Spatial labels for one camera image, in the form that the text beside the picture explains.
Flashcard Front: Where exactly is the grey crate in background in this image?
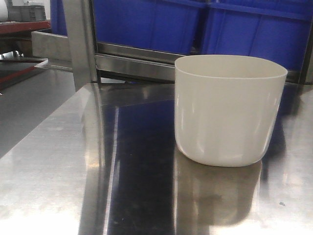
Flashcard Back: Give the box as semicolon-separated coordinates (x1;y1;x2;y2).
8;5;46;22

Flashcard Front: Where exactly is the white plastic bin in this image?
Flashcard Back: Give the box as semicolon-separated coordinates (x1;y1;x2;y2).
175;54;288;167

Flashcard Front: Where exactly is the red shelf edge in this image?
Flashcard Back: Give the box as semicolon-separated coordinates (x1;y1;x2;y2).
0;20;50;36

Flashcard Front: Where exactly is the blue crate left on rack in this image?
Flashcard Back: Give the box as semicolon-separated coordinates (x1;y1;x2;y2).
93;0;207;54

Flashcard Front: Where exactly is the stainless steel rack frame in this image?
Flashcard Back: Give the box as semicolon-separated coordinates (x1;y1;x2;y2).
32;0;310;88

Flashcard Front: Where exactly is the blue crate right on rack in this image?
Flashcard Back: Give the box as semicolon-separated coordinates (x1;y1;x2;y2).
200;0;313;71

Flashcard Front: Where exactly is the blue crate on rack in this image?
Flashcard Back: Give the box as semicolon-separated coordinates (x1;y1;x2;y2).
200;0;313;71
93;0;207;54

